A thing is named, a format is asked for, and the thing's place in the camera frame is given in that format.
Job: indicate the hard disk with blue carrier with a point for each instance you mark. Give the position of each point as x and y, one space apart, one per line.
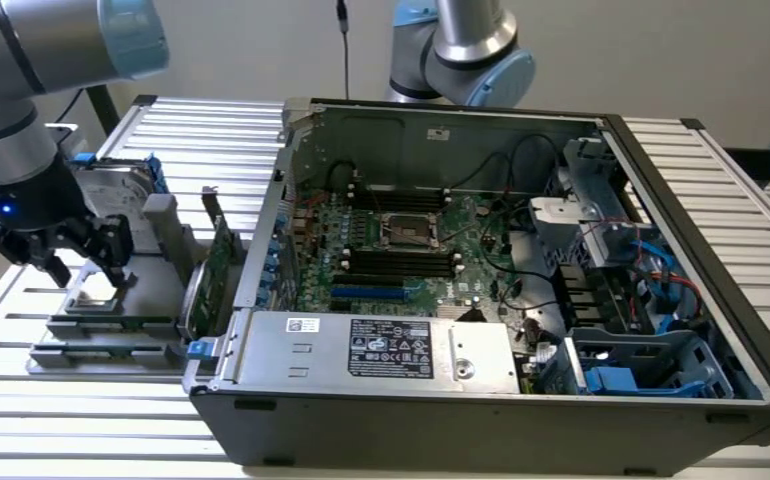
120 190

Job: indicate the green graphics card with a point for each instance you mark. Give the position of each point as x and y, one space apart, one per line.
213 280

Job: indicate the black stand post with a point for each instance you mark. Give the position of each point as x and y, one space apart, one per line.
103 115

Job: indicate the blue release latch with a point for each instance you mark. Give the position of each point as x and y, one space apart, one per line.
201 348

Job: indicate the blue grey plastic disk bay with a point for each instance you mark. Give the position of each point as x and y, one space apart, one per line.
678 360

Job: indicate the green motherboard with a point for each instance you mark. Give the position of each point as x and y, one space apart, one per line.
424 290

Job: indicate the green RAM stick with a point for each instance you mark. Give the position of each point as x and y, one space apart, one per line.
117 320
104 350

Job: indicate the black expansion slot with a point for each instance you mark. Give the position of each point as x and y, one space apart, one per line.
370 279

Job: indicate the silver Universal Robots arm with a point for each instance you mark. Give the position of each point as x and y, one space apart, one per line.
17 60

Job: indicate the silver power supply unit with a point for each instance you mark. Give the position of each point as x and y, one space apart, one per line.
291 360

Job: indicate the grey parts rack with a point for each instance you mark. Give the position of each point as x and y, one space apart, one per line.
157 280

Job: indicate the black open PC case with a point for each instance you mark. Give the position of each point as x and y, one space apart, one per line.
424 435

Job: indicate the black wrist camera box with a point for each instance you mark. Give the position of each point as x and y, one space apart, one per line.
4 242

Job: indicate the blue expansion slot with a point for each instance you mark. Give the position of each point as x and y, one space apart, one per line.
367 293

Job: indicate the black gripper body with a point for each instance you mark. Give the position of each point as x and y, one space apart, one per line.
37 200

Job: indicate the aluminium frame with black plate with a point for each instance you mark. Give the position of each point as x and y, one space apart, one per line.
758 165

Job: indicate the grey metal disk bay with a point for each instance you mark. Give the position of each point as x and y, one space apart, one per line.
591 220

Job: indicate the metal CPU socket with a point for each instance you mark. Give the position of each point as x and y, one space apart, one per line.
410 231

